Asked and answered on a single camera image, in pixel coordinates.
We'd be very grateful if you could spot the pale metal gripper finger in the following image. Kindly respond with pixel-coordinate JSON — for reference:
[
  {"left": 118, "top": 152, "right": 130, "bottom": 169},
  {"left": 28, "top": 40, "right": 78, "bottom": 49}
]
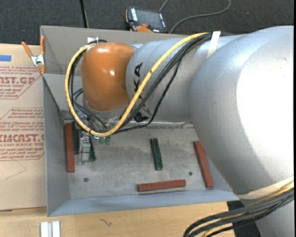
[{"left": 80, "top": 131, "right": 92, "bottom": 164}]

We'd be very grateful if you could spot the dark green flat block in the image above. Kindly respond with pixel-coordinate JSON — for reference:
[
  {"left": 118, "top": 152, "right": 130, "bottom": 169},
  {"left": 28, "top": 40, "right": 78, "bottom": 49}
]
[
  {"left": 149, "top": 138, "right": 164, "bottom": 171},
  {"left": 72, "top": 126, "right": 80, "bottom": 155}
]

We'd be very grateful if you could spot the red-brown flat block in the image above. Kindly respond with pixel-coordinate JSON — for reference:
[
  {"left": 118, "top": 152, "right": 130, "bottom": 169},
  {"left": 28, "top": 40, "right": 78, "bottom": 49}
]
[
  {"left": 192, "top": 141, "right": 214, "bottom": 190},
  {"left": 137, "top": 179, "right": 187, "bottom": 193},
  {"left": 65, "top": 122, "right": 75, "bottom": 173}
]

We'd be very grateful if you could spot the grey metal bin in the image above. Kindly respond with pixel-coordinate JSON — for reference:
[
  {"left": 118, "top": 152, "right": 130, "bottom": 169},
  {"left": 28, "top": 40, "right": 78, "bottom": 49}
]
[{"left": 40, "top": 25, "right": 241, "bottom": 217}]

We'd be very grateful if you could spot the brown cardboard board, red print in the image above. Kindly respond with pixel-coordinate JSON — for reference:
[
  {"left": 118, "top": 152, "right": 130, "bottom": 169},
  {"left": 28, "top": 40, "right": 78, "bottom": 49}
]
[{"left": 0, "top": 42, "right": 48, "bottom": 213}]

